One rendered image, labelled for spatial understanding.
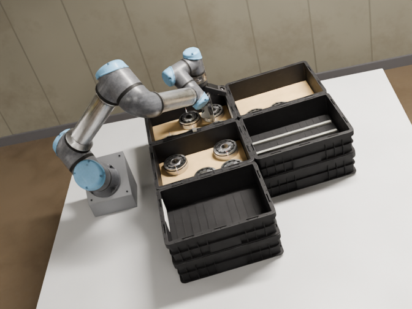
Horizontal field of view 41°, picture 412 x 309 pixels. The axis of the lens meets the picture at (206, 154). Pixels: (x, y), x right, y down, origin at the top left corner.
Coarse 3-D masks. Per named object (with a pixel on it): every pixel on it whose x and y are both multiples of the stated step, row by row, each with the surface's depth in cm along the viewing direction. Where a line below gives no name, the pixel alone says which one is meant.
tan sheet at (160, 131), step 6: (228, 114) 257; (174, 120) 263; (156, 126) 263; (162, 126) 262; (168, 126) 261; (174, 126) 260; (180, 126) 258; (198, 126) 255; (156, 132) 259; (162, 132) 258; (168, 132) 257; (174, 132) 256; (180, 132) 255; (156, 138) 256; (162, 138) 254
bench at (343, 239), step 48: (336, 96) 271; (384, 96) 262; (96, 144) 286; (144, 144) 277; (384, 144) 236; (144, 192) 248; (336, 192) 221; (384, 192) 215; (96, 240) 231; (144, 240) 225; (288, 240) 208; (336, 240) 202; (384, 240) 197; (48, 288) 217; (96, 288) 211; (144, 288) 206; (192, 288) 201; (240, 288) 196; (288, 288) 191; (336, 288) 187; (384, 288) 183
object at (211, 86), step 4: (208, 84) 246; (212, 84) 247; (204, 88) 244; (208, 88) 244; (212, 88) 244; (216, 88) 245; (220, 88) 246; (224, 88) 247; (212, 92) 245; (216, 92) 245; (220, 92) 245; (224, 92) 245
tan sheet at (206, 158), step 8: (240, 144) 238; (200, 152) 240; (208, 152) 239; (240, 152) 234; (192, 160) 237; (200, 160) 236; (208, 160) 234; (216, 160) 233; (160, 168) 238; (192, 168) 233; (200, 168) 232; (216, 168) 229; (168, 176) 232; (176, 176) 231; (184, 176) 230; (192, 176) 229
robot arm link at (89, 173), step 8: (80, 160) 218; (88, 160) 218; (96, 160) 222; (72, 168) 219; (80, 168) 216; (88, 168) 216; (96, 168) 216; (104, 168) 223; (80, 176) 216; (88, 176) 216; (96, 176) 216; (104, 176) 220; (80, 184) 216; (88, 184) 216; (96, 184) 217; (104, 184) 223
